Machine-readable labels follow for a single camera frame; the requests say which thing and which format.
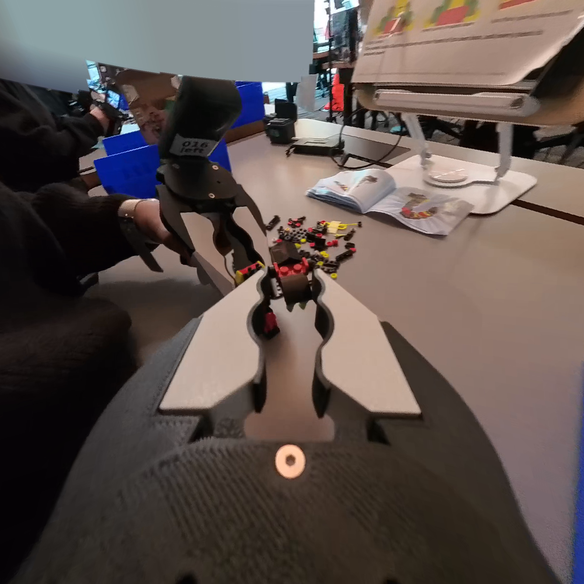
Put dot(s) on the person's left hand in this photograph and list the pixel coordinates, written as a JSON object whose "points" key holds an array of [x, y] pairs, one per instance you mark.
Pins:
{"points": [[153, 219]]}

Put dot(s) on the lego instruction booklet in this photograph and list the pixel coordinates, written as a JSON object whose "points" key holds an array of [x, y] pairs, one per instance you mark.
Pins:
{"points": [[360, 187]]}

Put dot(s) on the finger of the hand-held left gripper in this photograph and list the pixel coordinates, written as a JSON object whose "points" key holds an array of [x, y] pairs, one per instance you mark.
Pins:
{"points": [[239, 248], [214, 273]]}

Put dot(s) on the black device box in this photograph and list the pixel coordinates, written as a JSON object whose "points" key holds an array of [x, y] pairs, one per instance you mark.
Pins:
{"points": [[280, 127]]}

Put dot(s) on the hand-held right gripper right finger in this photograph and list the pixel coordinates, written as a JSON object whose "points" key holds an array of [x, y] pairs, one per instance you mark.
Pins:
{"points": [[365, 365]]}

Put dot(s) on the flat black device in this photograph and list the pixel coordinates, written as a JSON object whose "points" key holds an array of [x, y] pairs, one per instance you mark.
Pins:
{"points": [[315, 146]]}

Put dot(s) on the blue plastic bin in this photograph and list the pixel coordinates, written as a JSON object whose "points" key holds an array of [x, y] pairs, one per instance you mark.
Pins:
{"points": [[123, 173], [248, 102]]}

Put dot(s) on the pile of lego pieces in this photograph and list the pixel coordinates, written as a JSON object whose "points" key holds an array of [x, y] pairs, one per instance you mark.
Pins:
{"points": [[315, 237]]}

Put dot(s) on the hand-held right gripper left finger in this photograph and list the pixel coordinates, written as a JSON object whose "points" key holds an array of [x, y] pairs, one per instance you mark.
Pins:
{"points": [[214, 356]]}

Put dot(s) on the printed paper sheet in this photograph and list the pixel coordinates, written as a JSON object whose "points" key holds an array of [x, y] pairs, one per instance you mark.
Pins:
{"points": [[456, 54]]}

